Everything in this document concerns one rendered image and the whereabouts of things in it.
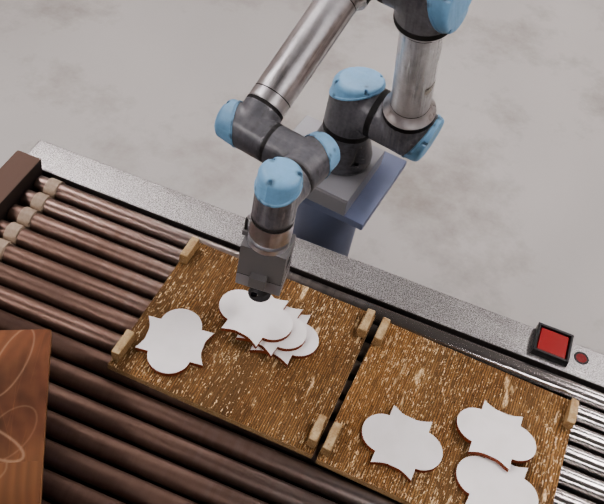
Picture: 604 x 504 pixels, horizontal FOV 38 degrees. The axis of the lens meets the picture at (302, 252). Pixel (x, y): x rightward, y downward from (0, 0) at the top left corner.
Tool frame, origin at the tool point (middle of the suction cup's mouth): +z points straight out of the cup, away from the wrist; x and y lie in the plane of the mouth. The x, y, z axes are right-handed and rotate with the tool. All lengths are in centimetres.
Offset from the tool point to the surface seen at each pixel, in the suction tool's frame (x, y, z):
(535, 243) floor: 145, 76, 103
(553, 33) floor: 294, 70, 103
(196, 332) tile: -7.0, -9.4, 8.5
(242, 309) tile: 0.0, -2.7, 6.5
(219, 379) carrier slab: -14.6, -2.0, 9.5
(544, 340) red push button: 19, 57, 10
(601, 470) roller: -6, 71, 12
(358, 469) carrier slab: -23.2, 26.9, 9.5
